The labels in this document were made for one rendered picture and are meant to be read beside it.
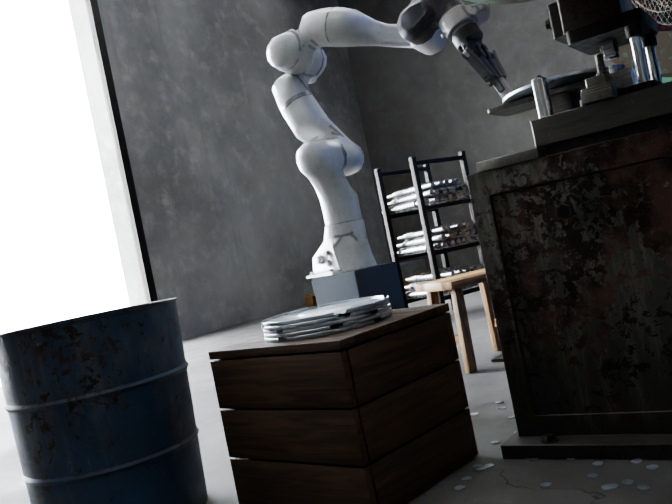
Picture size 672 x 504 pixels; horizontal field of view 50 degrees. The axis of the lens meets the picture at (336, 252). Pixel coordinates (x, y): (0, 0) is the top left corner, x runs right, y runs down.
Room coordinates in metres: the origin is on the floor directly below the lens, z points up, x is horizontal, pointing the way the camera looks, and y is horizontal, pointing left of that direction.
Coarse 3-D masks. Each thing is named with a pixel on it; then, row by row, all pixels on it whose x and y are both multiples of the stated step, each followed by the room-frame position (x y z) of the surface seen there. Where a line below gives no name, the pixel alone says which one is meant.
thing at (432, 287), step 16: (480, 272) 2.63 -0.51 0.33; (416, 288) 2.69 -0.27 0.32; (432, 288) 2.59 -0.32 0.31; (448, 288) 2.51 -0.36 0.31; (480, 288) 2.80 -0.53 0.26; (432, 304) 2.67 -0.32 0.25; (464, 304) 2.53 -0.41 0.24; (464, 320) 2.52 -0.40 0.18; (464, 336) 2.51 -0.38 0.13; (496, 336) 2.81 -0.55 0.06; (464, 352) 2.51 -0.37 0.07; (464, 368) 2.52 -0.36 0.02
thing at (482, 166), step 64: (512, 192) 1.53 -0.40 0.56; (576, 192) 1.46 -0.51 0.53; (640, 192) 1.39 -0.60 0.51; (512, 256) 1.55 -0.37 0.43; (576, 256) 1.47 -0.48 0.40; (640, 256) 1.40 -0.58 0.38; (512, 320) 1.56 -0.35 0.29; (576, 320) 1.49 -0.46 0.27; (640, 320) 1.41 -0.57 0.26; (512, 384) 1.57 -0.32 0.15; (576, 384) 1.50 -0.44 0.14; (640, 384) 1.43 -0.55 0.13; (512, 448) 1.53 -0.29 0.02; (576, 448) 1.45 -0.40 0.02; (640, 448) 1.38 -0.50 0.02
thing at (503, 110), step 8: (584, 80) 1.60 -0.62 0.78; (552, 88) 1.65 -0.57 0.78; (560, 88) 1.63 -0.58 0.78; (568, 88) 1.62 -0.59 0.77; (576, 88) 1.62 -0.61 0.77; (584, 88) 1.65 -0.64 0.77; (552, 96) 1.67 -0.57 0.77; (560, 96) 1.66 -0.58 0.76; (568, 96) 1.65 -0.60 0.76; (576, 96) 1.68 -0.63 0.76; (504, 104) 1.71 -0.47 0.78; (512, 104) 1.70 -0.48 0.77; (520, 104) 1.69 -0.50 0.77; (528, 104) 1.72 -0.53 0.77; (552, 104) 1.67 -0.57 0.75; (560, 104) 1.66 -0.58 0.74; (568, 104) 1.65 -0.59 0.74; (576, 104) 1.67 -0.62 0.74; (488, 112) 1.74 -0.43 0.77; (496, 112) 1.74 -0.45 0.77; (504, 112) 1.77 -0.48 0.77; (512, 112) 1.80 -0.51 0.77; (520, 112) 1.83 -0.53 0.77
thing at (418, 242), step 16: (432, 160) 4.09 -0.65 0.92; (448, 160) 4.16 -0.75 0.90; (464, 160) 4.23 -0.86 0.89; (384, 176) 4.31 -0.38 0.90; (416, 176) 4.00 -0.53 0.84; (464, 176) 4.24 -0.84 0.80; (384, 192) 4.27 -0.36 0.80; (400, 192) 4.24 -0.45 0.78; (416, 192) 4.01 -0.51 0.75; (432, 192) 4.03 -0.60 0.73; (448, 192) 4.13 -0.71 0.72; (464, 192) 4.21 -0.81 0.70; (384, 208) 4.26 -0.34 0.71; (400, 208) 4.19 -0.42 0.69; (416, 208) 4.18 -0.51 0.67; (432, 208) 4.05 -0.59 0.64; (448, 224) 4.16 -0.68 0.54; (464, 224) 4.16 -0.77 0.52; (416, 240) 4.16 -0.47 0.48; (432, 240) 4.07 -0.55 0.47; (448, 240) 4.17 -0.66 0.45; (464, 240) 4.14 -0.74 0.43; (416, 256) 4.36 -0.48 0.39; (432, 256) 4.00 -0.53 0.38; (480, 256) 4.24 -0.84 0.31; (400, 272) 4.27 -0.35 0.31; (432, 272) 4.01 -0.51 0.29; (448, 272) 4.05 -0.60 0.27; (464, 272) 4.09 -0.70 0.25; (464, 288) 4.12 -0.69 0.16
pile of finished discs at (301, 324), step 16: (336, 304) 1.73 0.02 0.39; (352, 304) 1.59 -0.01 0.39; (368, 304) 1.48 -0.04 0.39; (384, 304) 1.53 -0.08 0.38; (272, 320) 1.63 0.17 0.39; (288, 320) 1.47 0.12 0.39; (304, 320) 1.46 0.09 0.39; (320, 320) 1.45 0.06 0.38; (336, 320) 1.45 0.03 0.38; (352, 320) 1.53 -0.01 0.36; (368, 320) 1.48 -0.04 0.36; (272, 336) 1.51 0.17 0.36; (288, 336) 1.48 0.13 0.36; (304, 336) 1.46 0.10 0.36
